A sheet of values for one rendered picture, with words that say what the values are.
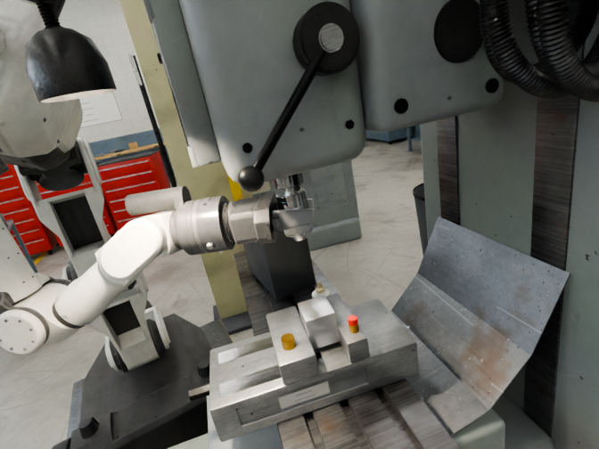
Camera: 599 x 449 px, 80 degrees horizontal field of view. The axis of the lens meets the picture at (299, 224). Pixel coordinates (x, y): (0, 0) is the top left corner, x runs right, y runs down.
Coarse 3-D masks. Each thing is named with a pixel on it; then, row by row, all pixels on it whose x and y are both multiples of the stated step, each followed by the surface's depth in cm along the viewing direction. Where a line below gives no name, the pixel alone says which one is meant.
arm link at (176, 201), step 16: (144, 192) 57; (160, 192) 56; (176, 192) 55; (128, 208) 56; (144, 208) 56; (160, 208) 56; (176, 208) 56; (192, 208) 54; (176, 224) 54; (192, 224) 53; (176, 240) 55; (192, 240) 54; (160, 256) 55
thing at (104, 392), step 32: (192, 352) 136; (96, 384) 129; (128, 384) 125; (160, 384) 122; (192, 384) 114; (96, 416) 114; (128, 416) 109; (160, 416) 106; (192, 416) 110; (96, 448) 100; (128, 448) 102; (160, 448) 107
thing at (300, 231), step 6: (306, 198) 55; (282, 204) 54; (288, 204) 53; (294, 204) 53; (300, 204) 54; (306, 204) 55; (294, 228) 55; (300, 228) 55; (306, 228) 55; (312, 228) 57; (288, 234) 56; (294, 234) 55; (300, 234) 55
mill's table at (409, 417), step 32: (256, 288) 101; (256, 320) 86; (320, 416) 58; (352, 416) 58; (384, 416) 55; (416, 416) 54; (288, 448) 53; (320, 448) 54; (352, 448) 52; (384, 448) 51; (416, 448) 51; (448, 448) 49
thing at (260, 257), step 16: (288, 240) 89; (304, 240) 91; (256, 256) 97; (272, 256) 88; (288, 256) 90; (304, 256) 93; (256, 272) 103; (272, 272) 90; (288, 272) 92; (304, 272) 94; (272, 288) 92; (288, 288) 93; (304, 288) 95
